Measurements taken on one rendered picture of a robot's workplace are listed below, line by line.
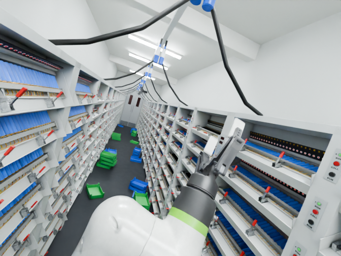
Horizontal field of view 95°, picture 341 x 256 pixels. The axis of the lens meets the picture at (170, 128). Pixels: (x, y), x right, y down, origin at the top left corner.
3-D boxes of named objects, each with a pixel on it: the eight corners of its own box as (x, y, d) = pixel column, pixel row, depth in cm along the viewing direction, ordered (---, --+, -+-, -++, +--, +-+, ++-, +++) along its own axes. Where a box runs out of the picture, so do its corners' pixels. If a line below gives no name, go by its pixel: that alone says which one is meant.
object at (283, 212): (291, 238, 66) (294, 210, 63) (215, 173, 124) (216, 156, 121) (326, 227, 70) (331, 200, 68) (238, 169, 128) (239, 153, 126)
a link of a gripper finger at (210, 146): (211, 156, 51) (210, 156, 52) (218, 139, 55) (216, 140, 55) (203, 151, 51) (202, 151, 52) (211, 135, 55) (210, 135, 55)
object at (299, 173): (309, 196, 64) (313, 164, 61) (224, 150, 122) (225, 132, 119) (344, 187, 68) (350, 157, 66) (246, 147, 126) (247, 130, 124)
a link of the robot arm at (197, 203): (175, 205, 32) (164, 204, 40) (223, 236, 32) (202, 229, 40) (188, 179, 35) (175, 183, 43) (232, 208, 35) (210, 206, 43)
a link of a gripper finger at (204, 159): (213, 175, 42) (210, 179, 42) (210, 156, 53) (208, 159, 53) (202, 167, 42) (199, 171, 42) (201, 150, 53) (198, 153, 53)
